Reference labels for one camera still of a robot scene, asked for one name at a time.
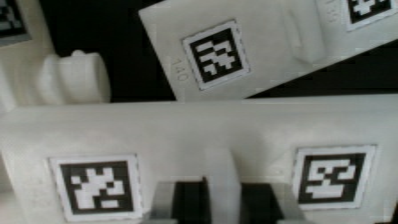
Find white cabinet body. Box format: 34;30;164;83
0;0;55;114

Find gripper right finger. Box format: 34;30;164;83
240;183;309;224

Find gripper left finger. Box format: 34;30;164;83
141;178;212;224

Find white door panel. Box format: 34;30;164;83
0;95;398;224

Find white cabinet top with knob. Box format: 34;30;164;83
39;0;398;103

